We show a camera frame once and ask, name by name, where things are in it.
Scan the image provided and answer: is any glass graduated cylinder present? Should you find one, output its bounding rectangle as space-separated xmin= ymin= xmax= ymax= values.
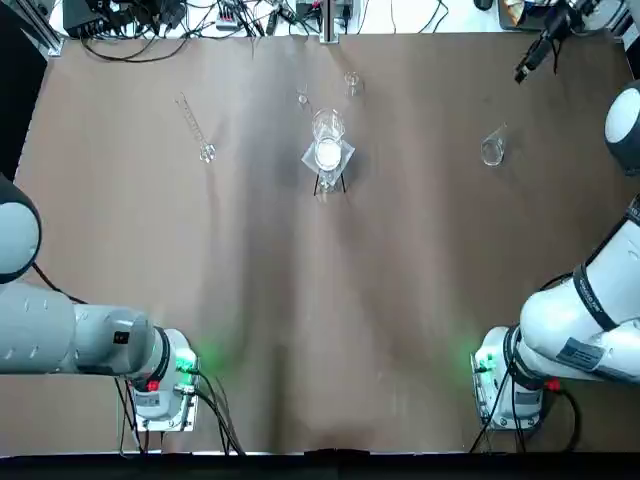
xmin=174 ymin=93 xmax=219 ymax=164

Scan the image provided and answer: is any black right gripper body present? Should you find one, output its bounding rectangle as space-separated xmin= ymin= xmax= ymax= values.
xmin=537 ymin=5 xmax=572 ymax=46

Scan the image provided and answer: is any tripod stand with white mesh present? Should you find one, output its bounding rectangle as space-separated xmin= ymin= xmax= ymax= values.
xmin=300 ymin=138 xmax=358 ymax=202

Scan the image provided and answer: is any aluminium frame post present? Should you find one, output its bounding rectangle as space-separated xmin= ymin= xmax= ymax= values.
xmin=319 ymin=0 xmax=345 ymax=46
xmin=22 ymin=0 xmax=65 ymax=57

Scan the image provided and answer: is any circuit board with red plugs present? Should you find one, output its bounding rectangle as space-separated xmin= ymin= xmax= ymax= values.
xmin=214 ymin=0 xmax=242 ymax=27

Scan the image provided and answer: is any large glass beaker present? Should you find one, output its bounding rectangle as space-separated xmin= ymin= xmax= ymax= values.
xmin=311 ymin=107 xmax=347 ymax=172

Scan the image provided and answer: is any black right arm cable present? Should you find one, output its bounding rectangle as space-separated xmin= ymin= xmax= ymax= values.
xmin=548 ymin=24 xmax=567 ymax=76

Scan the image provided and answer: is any glass conical flask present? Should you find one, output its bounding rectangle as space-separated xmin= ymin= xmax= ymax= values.
xmin=479 ymin=123 xmax=510 ymax=168

